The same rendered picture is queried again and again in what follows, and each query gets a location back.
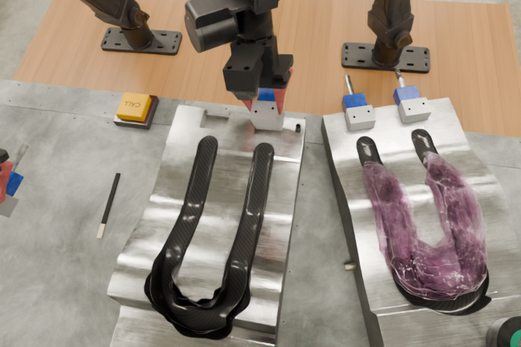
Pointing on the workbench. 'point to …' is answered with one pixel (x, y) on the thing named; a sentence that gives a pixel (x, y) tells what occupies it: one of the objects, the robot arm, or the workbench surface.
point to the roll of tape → (504, 332)
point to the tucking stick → (108, 206)
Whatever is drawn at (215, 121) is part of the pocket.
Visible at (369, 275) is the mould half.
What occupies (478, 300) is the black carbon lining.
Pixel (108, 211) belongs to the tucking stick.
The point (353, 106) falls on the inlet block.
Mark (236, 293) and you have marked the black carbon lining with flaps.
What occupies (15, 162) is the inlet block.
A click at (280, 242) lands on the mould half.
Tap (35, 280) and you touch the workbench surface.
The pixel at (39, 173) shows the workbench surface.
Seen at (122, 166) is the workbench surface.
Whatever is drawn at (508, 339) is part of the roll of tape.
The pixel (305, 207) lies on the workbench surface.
